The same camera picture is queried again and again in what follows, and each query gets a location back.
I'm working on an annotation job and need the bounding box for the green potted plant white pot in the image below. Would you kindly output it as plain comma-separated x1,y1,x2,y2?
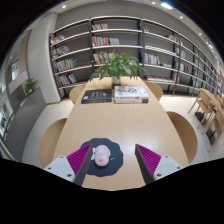
88,50,148,85

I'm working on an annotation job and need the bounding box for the black book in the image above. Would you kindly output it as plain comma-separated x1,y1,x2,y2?
80,88,113,105

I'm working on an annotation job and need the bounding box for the white illustrated-cover book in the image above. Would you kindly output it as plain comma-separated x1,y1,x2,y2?
113,85,150,100

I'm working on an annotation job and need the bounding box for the grey bookshelf unit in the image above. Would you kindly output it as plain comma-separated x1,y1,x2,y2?
49,14,224,99

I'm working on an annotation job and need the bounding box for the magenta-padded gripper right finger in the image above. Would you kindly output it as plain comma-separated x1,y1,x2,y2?
134,143,184,185

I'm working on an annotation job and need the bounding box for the pink computer mouse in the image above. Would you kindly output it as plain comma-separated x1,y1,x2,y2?
94,144,111,168

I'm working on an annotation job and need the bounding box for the small background potted plant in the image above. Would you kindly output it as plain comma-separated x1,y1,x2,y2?
23,78,39,96

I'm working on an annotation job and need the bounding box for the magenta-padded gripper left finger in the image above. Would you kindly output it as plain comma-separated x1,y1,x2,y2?
43,143,93,187

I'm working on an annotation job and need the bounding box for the thick white-spine book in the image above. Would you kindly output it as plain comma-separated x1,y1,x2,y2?
113,97,150,105

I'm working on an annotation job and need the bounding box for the black fuzzy-creature mouse pad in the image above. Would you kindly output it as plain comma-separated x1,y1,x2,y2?
79,137,124,178

